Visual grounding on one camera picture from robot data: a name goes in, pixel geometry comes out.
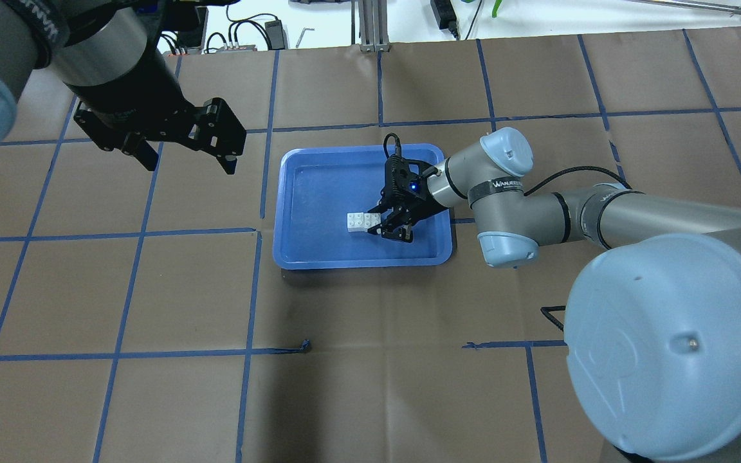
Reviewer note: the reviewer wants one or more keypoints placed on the aluminium frame post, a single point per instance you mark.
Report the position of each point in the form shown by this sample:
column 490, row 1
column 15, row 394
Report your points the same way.
column 370, row 26

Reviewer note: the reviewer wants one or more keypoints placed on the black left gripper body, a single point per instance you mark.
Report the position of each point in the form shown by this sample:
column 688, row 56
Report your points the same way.
column 141, row 90

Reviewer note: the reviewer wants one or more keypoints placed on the black power adapter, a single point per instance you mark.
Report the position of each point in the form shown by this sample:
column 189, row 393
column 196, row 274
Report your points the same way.
column 444, row 14

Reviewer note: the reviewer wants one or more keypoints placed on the usb hub with cables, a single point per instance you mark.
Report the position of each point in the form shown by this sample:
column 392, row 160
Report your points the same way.
column 179, row 52

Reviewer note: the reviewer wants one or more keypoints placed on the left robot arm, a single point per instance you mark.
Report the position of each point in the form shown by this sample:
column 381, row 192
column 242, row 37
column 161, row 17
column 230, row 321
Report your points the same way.
column 105, row 52

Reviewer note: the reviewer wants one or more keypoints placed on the green handled reach grabber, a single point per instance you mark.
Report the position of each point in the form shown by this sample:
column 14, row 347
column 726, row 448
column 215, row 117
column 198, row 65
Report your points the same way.
column 697, row 5

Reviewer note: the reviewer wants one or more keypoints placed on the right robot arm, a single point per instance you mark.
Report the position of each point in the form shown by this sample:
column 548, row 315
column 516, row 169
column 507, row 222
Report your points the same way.
column 653, row 324

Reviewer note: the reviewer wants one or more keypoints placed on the white block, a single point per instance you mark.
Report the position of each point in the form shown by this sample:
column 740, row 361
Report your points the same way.
column 357, row 222
column 371, row 220

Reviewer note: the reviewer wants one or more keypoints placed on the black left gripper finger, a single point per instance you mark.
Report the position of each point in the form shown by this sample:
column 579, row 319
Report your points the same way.
column 228, row 162
column 137, row 146

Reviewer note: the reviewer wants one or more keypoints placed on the blue plastic tray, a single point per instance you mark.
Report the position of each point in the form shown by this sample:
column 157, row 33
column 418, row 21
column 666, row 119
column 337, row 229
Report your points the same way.
column 316, row 190

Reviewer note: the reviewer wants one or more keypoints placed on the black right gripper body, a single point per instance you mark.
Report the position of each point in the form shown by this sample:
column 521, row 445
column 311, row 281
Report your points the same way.
column 417, row 204

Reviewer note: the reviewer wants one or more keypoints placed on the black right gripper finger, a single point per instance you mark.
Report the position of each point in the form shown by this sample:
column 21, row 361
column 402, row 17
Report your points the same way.
column 380, row 208
column 394, row 231

